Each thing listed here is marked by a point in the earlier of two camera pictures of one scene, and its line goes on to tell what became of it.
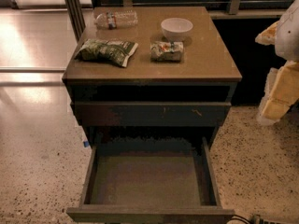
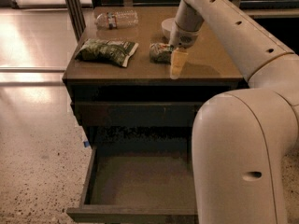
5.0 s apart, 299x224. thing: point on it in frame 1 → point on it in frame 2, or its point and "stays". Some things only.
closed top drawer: (152, 113) stays
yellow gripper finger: (280, 94) → (185, 39)
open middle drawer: (149, 179) stays
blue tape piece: (86, 144) stays
